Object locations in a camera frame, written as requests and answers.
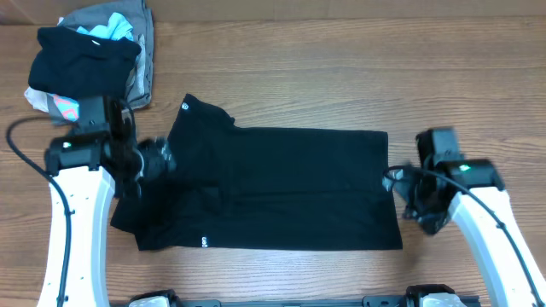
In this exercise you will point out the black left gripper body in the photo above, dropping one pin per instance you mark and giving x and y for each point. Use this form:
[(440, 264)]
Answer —
[(156, 162)]

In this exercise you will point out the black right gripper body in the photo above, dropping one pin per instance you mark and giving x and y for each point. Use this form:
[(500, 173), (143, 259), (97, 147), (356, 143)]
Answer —
[(428, 210)]

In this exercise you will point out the black t-shirt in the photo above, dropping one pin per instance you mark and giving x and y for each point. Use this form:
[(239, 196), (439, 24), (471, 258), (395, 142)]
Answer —
[(264, 188)]

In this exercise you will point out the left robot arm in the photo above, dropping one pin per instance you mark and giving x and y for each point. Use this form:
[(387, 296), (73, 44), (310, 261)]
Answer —
[(98, 160)]

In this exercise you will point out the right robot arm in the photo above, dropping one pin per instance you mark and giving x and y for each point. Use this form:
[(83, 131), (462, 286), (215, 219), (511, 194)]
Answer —
[(480, 207)]

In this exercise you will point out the blue garment with red print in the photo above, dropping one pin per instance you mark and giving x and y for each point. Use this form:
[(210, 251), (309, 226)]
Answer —
[(68, 107)]

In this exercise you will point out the folded black shirt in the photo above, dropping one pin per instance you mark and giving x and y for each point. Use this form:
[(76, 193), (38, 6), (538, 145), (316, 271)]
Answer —
[(78, 66)]

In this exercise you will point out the white folded garment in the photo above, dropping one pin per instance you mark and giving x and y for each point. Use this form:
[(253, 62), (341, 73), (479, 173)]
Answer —
[(38, 99)]

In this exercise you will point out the light blue garment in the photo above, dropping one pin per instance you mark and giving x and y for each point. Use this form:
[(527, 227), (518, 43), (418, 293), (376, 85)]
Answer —
[(117, 27)]

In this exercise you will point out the folded grey shirt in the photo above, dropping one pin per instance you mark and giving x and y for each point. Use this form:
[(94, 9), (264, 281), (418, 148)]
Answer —
[(139, 82)]

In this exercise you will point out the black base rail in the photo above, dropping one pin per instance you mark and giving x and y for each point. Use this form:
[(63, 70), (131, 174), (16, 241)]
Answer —
[(367, 301)]

